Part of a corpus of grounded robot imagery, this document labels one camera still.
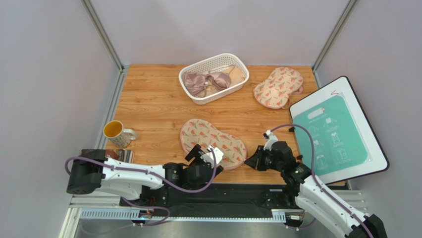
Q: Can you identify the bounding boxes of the beige bra in basket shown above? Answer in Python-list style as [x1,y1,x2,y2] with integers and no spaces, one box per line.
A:
[218,65,246,88]

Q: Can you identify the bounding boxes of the dark patterned coaster book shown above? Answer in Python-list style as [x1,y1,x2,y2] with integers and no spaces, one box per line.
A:
[80,148,135,164]

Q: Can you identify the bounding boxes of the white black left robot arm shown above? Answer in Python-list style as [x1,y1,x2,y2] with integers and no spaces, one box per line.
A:
[65,144,224,200]

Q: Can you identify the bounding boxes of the white perforated plastic basket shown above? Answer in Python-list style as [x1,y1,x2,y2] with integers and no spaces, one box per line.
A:
[178,53,250,105]

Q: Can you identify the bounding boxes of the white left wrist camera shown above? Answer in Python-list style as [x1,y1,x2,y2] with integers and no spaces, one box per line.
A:
[201,145,224,166]

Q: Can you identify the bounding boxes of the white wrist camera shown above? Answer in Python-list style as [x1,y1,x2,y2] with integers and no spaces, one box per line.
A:
[263,130,279,151]
[201,145,224,166]

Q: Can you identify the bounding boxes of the floral mug yellow inside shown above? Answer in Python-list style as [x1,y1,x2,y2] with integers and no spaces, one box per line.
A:
[103,120,138,148]

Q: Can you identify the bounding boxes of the pink satin bra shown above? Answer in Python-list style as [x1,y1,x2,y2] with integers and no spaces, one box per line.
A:
[182,72,227,97]

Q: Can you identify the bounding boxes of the white folding board base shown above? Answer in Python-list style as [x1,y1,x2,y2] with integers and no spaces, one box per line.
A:
[289,76,390,183]

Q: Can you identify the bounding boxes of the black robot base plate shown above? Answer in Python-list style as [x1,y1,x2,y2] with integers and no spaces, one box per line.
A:
[120,183,303,218]

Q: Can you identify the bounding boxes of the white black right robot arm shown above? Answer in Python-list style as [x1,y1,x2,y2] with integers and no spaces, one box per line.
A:
[245,141,387,238]

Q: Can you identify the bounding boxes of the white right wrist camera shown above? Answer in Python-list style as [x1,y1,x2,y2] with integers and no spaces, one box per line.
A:
[263,130,279,151]

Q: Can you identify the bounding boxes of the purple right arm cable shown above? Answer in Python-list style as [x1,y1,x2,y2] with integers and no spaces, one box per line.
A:
[270,123,375,238]

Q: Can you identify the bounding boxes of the floral mesh laundry bag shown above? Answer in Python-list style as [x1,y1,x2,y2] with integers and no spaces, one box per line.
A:
[180,119,247,170]
[253,66,304,110]

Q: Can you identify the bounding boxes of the white slotted cable duct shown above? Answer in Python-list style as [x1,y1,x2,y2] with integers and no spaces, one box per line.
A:
[79,208,287,223]

